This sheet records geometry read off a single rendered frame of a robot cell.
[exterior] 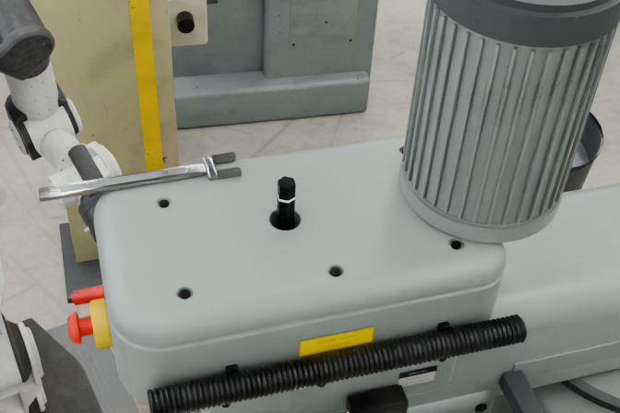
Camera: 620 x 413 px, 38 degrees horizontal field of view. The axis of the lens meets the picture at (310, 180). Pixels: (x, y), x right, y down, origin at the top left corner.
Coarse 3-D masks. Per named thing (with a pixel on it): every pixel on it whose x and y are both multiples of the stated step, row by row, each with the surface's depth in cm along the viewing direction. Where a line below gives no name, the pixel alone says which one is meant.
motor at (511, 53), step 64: (448, 0) 89; (512, 0) 85; (576, 0) 85; (448, 64) 93; (512, 64) 88; (576, 64) 89; (448, 128) 97; (512, 128) 94; (576, 128) 97; (448, 192) 102; (512, 192) 100
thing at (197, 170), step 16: (208, 160) 113; (224, 160) 114; (128, 176) 110; (144, 176) 110; (160, 176) 110; (176, 176) 111; (192, 176) 111; (208, 176) 111; (224, 176) 111; (48, 192) 108; (64, 192) 108; (80, 192) 108; (96, 192) 108
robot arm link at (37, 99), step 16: (16, 80) 168; (32, 80) 169; (48, 80) 172; (16, 96) 174; (32, 96) 173; (48, 96) 176; (64, 96) 182; (16, 112) 178; (32, 112) 177; (48, 112) 180; (16, 128) 179; (80, 128) 185
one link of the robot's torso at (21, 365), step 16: (0, 272) 182; (0, 288) 183; (0, 304) 184; (0, 320) 185; (0, 336) 187; (16, 336) 192; (0, 352) 188; (16, 352) 191; (0, 368) 189; (16, 368) 191; (0, 384) 191; (16, 384) 195
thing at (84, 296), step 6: (90, 288) 121; (96, 288) 121; (72, 294) 121; (78, 294) 120; (84, 294) 120; (90, 294) 120; (96, 294) 121; (102, 294) 121; (72, 300) 120; (78, 300) 120; (84, 300) 120; (90, 300) 121
